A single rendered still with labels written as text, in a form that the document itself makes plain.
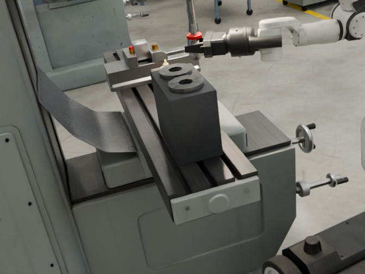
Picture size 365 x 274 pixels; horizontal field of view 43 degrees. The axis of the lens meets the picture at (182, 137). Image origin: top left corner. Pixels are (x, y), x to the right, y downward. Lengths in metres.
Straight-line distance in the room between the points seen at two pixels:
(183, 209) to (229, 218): 0.63
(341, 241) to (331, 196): 1.16
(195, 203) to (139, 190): 0.45
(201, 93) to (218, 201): 0.26
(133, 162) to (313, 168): 1.56
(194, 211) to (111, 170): 0.44
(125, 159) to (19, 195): 0.33
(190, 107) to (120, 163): 0.43
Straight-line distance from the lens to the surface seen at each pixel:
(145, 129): 1.39
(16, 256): 1.54
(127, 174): 1.49
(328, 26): 1.48
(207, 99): 1.12
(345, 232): 1.50
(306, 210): 2.52
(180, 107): 1.11
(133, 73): 1.70
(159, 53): 1.70
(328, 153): 2.98
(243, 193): 1.13
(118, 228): 1.59
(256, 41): 1.38
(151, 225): 1.62
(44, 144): 1.38
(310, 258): 1.38
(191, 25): 1.43
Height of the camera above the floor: 1.58
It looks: 29 degrees down
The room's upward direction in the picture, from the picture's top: 9 degrees counter-clockwise
